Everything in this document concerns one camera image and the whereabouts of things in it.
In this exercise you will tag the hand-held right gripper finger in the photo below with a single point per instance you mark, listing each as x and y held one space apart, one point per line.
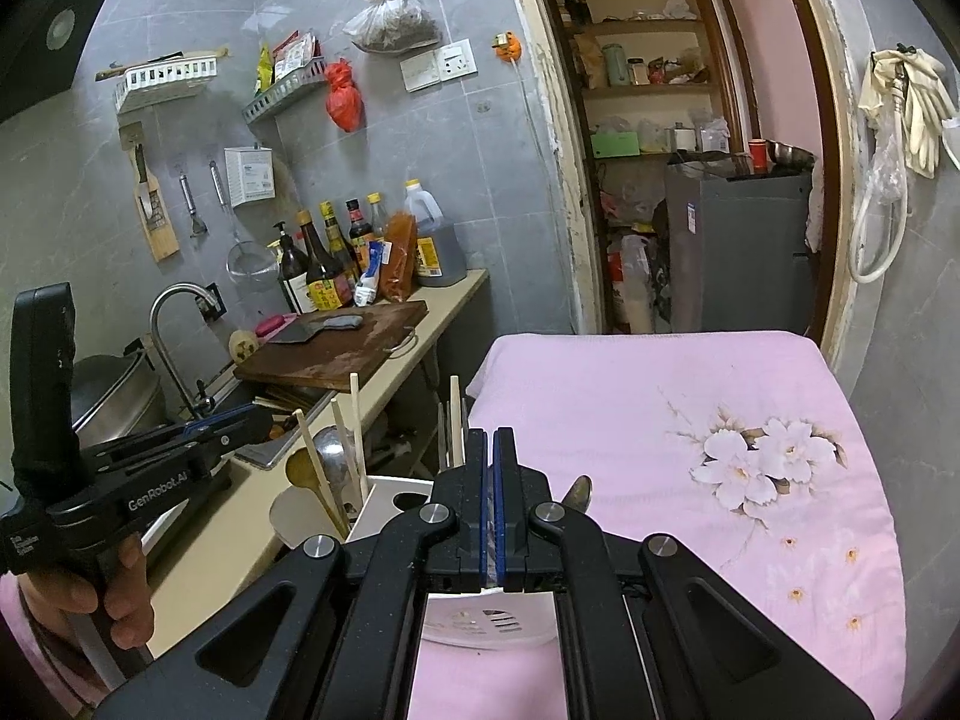
501 525
484 510

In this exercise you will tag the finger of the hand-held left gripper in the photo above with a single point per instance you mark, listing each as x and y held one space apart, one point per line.
217 421
251 431

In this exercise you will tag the gold spoon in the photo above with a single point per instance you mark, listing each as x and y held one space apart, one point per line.
301 469

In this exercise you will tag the wooden chopstick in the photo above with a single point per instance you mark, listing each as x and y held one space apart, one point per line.
341 424
355 420
455 420
311 450

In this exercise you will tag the steel table knife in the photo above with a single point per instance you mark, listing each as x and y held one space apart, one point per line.
579 495

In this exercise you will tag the white plastic utensil holder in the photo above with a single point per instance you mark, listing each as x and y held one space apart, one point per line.
390 499

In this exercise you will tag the person's left hand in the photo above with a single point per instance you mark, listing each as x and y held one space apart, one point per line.
131 600

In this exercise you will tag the steel faucet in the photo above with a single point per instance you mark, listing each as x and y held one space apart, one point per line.
166 360

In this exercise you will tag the round loofah scrubber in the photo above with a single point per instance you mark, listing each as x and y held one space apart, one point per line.
244 345

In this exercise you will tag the steel steamer pot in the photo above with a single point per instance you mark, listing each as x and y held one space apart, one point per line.
112 405

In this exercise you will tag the wooden cutting board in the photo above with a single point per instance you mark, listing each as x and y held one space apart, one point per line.
330 360

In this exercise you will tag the pink scrubber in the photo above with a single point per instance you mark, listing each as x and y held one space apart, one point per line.
270 325

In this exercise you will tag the steel cleaver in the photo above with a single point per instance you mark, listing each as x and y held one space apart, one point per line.
300 330

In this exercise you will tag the dark pump bottle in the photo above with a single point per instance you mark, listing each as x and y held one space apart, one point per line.
292 277

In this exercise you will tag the steel mesh strainer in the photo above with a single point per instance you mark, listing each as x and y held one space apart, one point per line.
251 262

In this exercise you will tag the large dark sauce bottle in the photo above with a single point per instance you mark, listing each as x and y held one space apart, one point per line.
322 281

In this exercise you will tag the pink floral blanket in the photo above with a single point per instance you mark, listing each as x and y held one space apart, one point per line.
637 405

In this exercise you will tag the white tube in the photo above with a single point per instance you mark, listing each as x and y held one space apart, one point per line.
369 285

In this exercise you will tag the wooden knife sheath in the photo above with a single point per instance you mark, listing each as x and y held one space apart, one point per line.
161 232

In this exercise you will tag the steel peeler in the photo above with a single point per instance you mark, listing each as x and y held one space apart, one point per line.
193 217

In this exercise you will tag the yellow cap sauce bottle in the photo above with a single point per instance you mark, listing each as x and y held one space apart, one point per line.
335 232

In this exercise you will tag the orange seasoning packet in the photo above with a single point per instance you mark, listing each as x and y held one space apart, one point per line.
397 259

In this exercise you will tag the red cap sauce bottle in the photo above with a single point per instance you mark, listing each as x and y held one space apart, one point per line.
358 229

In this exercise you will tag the small yellow cap bottle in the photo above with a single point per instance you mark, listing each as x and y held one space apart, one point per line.
376 217

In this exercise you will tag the large cooking oil jug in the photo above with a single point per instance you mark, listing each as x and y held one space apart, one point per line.
439 247

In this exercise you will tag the red plastic bag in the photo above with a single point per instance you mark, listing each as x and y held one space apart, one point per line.
345 101

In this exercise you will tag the yellow snack packet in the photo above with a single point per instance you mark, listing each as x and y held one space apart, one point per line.
264 71

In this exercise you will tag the grey refrigerator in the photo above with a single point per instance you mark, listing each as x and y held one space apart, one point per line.
735 255

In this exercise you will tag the red white snack packet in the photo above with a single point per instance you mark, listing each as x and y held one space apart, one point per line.
294 56

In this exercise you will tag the green box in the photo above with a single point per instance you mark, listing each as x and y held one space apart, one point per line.
615 145

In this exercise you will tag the black range hood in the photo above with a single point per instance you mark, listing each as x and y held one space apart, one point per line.
45 52

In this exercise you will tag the small steel pot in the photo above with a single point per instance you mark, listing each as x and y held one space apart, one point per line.
682 138

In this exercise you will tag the clear bag of dried goods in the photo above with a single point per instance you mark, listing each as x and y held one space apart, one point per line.
390 26

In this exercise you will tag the red cup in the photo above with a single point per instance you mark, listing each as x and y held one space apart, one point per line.
759 156

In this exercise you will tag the green canister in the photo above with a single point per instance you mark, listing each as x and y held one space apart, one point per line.
613 65

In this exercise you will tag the small glass jar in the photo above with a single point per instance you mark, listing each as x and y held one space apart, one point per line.
636 71

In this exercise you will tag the steel bowl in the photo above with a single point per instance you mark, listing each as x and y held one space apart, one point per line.
793 156

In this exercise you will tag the wooden storage shelf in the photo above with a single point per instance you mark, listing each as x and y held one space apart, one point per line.
645 28

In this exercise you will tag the clear plastic bag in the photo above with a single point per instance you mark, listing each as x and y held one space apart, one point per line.
883 172

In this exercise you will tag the cream rubber gloves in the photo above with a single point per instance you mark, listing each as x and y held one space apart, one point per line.
919 112

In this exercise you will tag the white box on wall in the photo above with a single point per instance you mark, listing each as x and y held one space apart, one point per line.
251 176

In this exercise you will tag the metal wall shelf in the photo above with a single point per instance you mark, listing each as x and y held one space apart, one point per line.
281 99

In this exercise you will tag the white plastic wall rack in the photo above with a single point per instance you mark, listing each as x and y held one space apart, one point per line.
161 82

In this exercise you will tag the white wall switch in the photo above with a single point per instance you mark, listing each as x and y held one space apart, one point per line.
420 73

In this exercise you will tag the white wall socket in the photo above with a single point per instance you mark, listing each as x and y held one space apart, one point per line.
457 60

